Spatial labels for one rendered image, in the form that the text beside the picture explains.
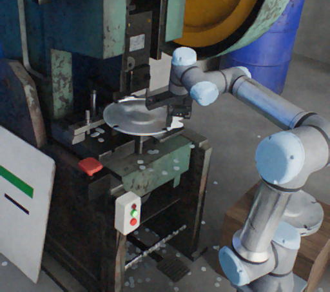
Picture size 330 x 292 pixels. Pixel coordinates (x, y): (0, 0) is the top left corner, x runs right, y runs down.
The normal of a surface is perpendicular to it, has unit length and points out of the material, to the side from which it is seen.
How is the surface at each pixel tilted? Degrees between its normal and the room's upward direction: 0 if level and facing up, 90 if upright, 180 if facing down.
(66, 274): 0
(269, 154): 83
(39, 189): 78
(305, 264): 90
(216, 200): 0
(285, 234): 7
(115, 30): 90
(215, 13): 90
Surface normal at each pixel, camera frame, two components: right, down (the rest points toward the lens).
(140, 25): 0.73, 0.39
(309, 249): 0.07, -0.87
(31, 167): -0.62, 0.15
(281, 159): -0.81, 0.11
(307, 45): -0.69, 0.31
